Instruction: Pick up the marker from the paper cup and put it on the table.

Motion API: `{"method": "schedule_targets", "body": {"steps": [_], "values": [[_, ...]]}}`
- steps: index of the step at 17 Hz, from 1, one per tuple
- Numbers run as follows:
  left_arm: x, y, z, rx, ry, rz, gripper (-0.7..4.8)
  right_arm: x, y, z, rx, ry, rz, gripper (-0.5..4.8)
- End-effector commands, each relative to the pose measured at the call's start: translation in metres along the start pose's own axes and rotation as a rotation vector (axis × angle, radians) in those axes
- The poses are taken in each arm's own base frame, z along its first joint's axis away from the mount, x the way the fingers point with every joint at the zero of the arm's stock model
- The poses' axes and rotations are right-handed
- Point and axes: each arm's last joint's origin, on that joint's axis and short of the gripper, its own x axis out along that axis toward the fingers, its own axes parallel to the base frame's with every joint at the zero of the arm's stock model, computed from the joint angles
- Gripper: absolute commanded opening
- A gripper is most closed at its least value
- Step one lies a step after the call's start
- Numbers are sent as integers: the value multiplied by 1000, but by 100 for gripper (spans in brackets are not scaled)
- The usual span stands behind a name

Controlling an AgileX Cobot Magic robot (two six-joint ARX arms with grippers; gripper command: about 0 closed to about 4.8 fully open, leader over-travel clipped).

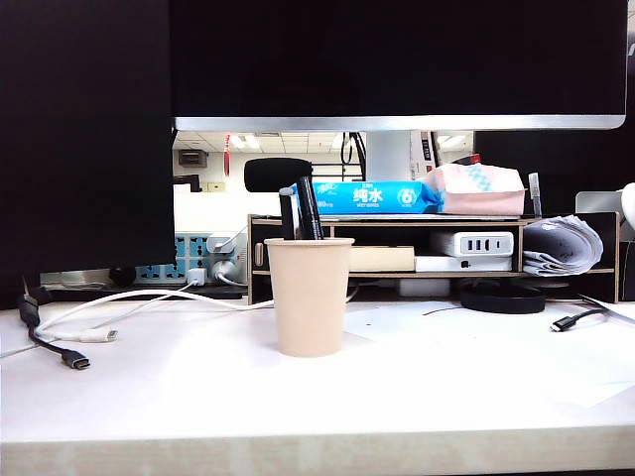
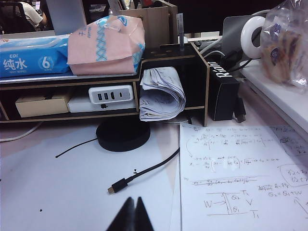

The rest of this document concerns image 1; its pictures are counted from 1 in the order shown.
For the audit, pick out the white rounded object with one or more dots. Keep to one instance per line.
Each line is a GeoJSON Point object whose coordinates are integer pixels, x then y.
{"type": "Point", "coordinates": [629, 205]}

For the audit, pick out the grey wall box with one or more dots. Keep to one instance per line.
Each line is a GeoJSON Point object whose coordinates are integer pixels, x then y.
{"type": "Point", "coordinates": [192, 158]}

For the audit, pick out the dark screen panel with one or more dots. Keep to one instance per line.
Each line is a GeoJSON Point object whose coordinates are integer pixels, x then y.
{"type": "Point", "coordinates": [84, 149]}

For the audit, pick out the flat white box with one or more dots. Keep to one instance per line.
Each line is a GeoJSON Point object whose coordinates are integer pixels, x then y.
{"type": "Point", "coordinates": [461, 263]}

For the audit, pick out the red hanging knot ornament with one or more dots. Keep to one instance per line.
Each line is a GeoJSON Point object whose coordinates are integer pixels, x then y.
{"type": "Point", "coordinates": [227, 154]}

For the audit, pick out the beige cardboard box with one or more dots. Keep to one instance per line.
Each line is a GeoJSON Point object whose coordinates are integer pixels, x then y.
{"type": "Point", "coordinates": [382, 259]}

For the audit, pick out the pink tissue pack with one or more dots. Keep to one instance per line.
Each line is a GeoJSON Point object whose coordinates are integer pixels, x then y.
{"type": "Point", "coordinates": [483, 191]}

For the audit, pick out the white multiport charger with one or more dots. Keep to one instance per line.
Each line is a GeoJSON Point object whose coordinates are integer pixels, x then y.
{"type": "Point", "coordinates": [478, 243]}

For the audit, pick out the large silver-edged monitor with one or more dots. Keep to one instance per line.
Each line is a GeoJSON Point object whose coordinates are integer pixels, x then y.
{"type": "Point", "coordinates": [397, 59]}

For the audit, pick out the silver metal stand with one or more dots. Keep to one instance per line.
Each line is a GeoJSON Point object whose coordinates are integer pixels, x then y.
{"type": "Point", "coordinates": [597, 201]}

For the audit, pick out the blue and white power strip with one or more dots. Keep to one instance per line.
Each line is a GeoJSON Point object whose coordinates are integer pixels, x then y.
{"type": "Point", "coordinates": [186, 250]}

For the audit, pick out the beige paper cup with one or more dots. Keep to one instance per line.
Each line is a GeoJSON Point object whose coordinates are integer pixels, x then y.
{"type": "Point", "coordinates": [308, 297]}

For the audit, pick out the small white box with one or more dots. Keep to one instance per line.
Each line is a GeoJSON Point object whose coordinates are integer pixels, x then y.
{"type": "Point", "coordinates": [424, 287]}

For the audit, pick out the black marker with label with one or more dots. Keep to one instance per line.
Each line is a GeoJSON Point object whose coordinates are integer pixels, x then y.
{"type": "Point", "coordinates": [309, 208]}

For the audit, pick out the wooden desk organizer shelf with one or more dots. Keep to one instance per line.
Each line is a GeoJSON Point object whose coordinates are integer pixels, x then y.
{"type": "Point", "coordinates": [377, 223]}

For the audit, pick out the small white plug adapter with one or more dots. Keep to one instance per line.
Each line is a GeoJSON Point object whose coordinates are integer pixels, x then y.
{"type": "Point", "coordinates": [197, 276]}

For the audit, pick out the paper sheet with dark edge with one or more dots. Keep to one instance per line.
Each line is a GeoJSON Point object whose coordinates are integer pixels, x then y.
{"type": "Point", "coordinates": [612, 310]}

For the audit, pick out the rolled stack of papers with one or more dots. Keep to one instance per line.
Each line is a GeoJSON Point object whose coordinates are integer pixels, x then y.
{"type": "Point", "coordinates": [563, 245]}

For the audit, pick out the black marker grey cap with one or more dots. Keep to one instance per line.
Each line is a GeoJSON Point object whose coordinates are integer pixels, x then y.
{"type": "Point", "coordinates": [288, 213]}

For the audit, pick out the black round knob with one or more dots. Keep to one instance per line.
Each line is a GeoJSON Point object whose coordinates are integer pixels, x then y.
{"type": "Point", "coordinates": [122, 273]}

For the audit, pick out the black chair headrest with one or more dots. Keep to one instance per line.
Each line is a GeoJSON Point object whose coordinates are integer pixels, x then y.
{"type": "Point", "coordinates": [275, 174]}

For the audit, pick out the black round base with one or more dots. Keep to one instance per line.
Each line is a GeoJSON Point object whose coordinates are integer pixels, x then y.
{"type": "Point", "coordinates": [501, 299]}

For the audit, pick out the white round power plug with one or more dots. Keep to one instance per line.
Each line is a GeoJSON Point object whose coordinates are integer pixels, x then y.
{"type": "Point", "coordinates": [222, 265]}

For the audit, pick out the blue wet wipes pack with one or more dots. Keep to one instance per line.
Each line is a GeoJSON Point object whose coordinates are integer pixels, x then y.
{"type": "Point", "coordinates": [367, 197]}

